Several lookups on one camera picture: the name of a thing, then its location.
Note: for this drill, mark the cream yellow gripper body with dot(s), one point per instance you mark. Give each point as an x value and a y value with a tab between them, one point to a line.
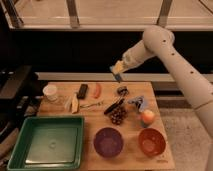
118	67

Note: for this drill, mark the blue sponge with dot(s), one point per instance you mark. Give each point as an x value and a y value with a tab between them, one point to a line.
116	76

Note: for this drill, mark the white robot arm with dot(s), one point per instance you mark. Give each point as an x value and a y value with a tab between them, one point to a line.
158	41

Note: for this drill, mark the white paper cup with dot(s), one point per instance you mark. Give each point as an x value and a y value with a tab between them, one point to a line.
50	92

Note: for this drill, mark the orange carrot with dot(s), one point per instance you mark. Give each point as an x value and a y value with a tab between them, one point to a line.
97	91

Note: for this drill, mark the blue grey cloth toy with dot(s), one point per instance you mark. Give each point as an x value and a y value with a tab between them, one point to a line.
139	102

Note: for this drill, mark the black rectangular block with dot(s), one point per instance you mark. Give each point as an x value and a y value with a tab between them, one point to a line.
82	91

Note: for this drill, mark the dark grape bunch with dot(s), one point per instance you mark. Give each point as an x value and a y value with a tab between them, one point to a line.
118	115

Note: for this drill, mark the yellow banana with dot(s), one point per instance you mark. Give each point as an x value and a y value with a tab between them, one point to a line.
74	104

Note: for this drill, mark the wooden cutting board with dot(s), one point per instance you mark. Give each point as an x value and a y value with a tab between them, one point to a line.
131	158

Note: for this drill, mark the purple bowl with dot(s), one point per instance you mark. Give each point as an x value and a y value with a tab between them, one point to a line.
108	142

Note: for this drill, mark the red bowl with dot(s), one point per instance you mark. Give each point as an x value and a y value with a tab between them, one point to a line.
151	142

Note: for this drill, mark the green plastic tray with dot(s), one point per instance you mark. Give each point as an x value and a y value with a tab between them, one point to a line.
48	144

